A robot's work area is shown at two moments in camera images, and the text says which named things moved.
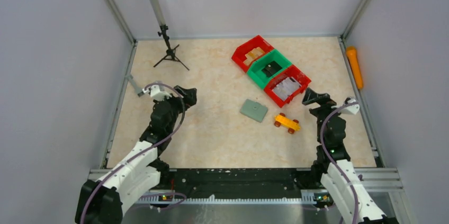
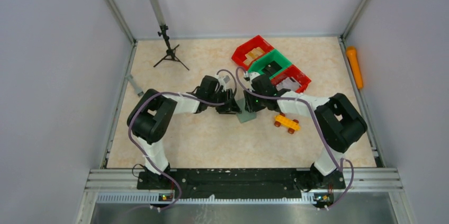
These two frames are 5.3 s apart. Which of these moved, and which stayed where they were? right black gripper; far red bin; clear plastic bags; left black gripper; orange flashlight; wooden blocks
Moved: right black gripper; left black gripper
Stayed: wooden blocks; clear plastic bags; orange flashlight; far red bin
